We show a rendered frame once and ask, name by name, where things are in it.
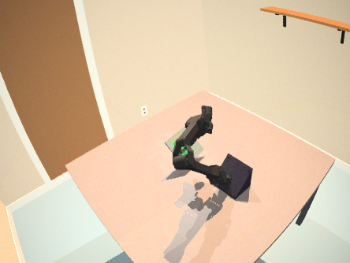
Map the grey switch panel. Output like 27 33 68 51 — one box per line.
164 126 205 159

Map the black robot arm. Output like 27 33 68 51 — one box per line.
173 106 232 187

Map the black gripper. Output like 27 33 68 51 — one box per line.
190 130 205 146

